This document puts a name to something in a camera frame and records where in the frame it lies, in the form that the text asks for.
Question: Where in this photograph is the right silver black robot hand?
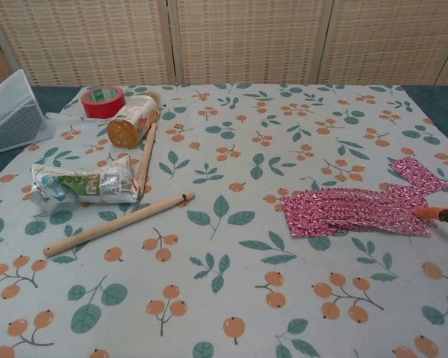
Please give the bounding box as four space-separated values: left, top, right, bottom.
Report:
414 206 448 229

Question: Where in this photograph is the pink knitted cloth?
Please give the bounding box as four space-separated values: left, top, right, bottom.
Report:
279 182 432 239

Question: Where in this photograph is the floral leaf berry tablecloth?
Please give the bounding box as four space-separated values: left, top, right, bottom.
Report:
0 84 448 358

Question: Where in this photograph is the woven bamboo folding screen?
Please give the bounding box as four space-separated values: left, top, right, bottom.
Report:
0 0 448 89

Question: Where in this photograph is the wooden stick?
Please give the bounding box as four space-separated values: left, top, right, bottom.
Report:
43 191 196 257
137 122 159 196

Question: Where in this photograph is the orange drink plastic bottle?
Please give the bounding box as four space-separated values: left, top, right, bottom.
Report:
107 92 162 149

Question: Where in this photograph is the crumpled white snack bag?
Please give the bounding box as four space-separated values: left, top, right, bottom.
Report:
22 154 141 215

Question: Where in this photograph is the red tape roll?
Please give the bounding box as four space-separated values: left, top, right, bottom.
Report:
80 86 127 119

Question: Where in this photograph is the white mesh metal holder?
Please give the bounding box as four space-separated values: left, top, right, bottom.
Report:
0 69 55 154

